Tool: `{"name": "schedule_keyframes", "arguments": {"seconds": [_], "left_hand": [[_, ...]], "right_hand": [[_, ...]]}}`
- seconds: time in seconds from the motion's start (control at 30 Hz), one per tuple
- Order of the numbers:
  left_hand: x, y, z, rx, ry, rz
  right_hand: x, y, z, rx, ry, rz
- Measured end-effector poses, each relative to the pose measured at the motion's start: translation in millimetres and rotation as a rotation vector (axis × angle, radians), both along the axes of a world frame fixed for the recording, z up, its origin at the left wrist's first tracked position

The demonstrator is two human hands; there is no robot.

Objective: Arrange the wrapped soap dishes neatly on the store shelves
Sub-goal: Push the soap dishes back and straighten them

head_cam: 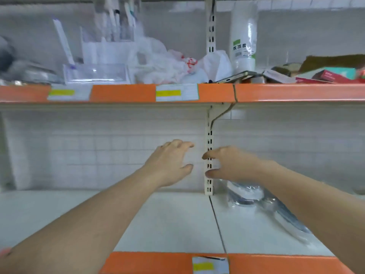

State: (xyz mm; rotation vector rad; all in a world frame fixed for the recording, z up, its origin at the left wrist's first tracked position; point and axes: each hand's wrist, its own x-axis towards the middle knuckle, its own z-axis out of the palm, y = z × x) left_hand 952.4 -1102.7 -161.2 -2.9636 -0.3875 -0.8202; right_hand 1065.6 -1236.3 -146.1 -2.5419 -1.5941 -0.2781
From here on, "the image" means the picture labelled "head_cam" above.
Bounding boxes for person's right hand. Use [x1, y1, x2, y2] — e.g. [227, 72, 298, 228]
[201, 145, 266, 183]

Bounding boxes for person's left hand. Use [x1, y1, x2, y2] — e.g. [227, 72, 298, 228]
[140, 140, 196, 189]

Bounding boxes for blue grey lid plastic box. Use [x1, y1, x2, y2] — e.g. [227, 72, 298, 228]
[227, 180, 266, 208]

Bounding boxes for orange metal store shelving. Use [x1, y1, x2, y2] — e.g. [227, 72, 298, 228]
[0, 0, 365, 274]

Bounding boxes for soap dishes shelf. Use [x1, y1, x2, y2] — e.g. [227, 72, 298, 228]
[0, 34, 60, 86]

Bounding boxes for person's right forearm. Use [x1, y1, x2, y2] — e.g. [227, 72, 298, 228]
[254, 159, 365, 274]

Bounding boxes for person's left forearm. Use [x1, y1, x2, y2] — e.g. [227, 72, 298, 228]
[0, 171, 166, 274]

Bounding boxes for yellow shelf price label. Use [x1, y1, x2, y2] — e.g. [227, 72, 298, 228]
[193, 256, 229, 274]
[156, 84, 199, 102]
[48, 84, 92, 101]

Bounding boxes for black flat item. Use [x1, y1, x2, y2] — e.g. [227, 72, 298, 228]
[214, 70, 264, 84]

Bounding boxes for small white carton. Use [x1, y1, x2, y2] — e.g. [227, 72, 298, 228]
[262, 69, 297, 84]

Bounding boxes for white plastic bag red print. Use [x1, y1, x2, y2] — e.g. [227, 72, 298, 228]
[165, 49, 232, 84]

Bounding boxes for clear plastic bag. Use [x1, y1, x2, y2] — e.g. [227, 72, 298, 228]
[131, 37, 173, 84]

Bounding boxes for clear acrylic tray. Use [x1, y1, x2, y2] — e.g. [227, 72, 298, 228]
[62, 62, 133, 85]

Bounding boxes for wrapped cup stack green label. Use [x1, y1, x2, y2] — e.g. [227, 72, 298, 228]
[230, 2, 259, 73]

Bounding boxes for white pen organizer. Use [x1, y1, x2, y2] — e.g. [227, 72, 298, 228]
[80, 0, 140, 66]

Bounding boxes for brown paper package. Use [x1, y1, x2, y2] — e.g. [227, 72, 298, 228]
[299, 54, 365, 72]

